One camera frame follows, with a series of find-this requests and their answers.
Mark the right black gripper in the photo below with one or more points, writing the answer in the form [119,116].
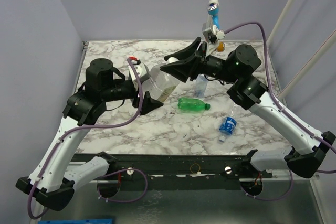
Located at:
[197,61]

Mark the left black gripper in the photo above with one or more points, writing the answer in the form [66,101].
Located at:
[149,104]

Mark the large clear plastic bottle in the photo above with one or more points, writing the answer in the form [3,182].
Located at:
[160,85]

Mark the green plastic bottle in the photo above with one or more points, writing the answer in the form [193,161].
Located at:
[191,105]

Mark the white bottle cap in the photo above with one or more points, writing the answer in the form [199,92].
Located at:
[172,60]

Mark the green bottle cap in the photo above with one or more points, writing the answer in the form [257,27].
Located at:
[207,106]

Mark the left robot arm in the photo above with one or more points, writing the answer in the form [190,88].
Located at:
[50,183]

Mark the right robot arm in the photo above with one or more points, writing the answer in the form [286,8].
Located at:
[309,146]

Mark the small clear water bottle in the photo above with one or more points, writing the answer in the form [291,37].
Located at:
[200,86]

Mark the blue label clear bottle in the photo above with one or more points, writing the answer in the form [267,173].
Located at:
[228,124]

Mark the yellow faucet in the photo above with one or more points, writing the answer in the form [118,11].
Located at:
[221,47]

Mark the blue faucet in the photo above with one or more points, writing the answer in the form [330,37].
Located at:
[213,11]

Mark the blue bin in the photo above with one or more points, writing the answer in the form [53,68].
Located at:
[81,221]

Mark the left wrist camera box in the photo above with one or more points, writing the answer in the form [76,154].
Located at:
[141,69]

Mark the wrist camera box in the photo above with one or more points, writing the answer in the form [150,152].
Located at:
[212,33]
[141,69]

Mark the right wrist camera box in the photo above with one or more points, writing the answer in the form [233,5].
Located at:
[212,33]

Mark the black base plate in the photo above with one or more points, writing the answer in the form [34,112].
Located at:
[180,172]

